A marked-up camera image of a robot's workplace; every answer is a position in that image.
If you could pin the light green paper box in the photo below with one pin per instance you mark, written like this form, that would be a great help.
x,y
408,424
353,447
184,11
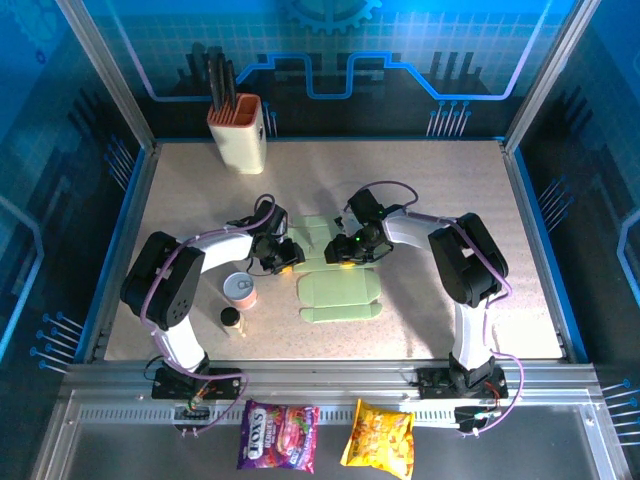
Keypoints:
x,y
335,295

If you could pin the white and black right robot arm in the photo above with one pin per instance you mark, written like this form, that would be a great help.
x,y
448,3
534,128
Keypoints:
x,y
470,270

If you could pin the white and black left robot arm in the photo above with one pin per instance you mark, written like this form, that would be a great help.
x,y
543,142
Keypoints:
x,y
170,280

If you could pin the pink tin can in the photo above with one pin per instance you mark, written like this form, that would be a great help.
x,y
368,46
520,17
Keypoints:
x,y
240,290

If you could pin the small bottle black cap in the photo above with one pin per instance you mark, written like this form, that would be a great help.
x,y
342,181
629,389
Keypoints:
x,y
232,320

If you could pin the cream knife block orange top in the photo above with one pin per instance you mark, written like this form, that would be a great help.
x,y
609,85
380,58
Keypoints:
x,y
240,145

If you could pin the slotted aluminium strip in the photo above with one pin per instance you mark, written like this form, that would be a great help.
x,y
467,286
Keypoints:
x,y
330,415

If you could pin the purple candy bag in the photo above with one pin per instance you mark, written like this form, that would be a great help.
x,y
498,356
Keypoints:
x,y
277,435

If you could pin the small black circuit board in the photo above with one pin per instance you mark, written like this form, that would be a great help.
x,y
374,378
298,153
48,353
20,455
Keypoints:
x,y
192,414
475,416

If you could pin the yellow snack bag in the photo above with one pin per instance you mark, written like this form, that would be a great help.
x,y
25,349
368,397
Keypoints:
x,y
380,440

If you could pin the aluminium frame rail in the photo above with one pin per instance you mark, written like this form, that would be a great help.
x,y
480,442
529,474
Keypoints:
x,y
325,375

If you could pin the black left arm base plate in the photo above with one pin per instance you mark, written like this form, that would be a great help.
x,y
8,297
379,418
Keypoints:
x,y
225,382

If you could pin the aluminium side rail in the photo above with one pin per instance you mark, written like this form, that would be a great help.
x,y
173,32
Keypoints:
x,y
542,250
120,250

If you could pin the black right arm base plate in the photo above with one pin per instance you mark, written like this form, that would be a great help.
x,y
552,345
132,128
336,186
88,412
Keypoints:
x,y
432,382

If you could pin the aluminium frame post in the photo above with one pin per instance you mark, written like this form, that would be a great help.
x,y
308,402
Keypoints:
x,y
107,75
550,75

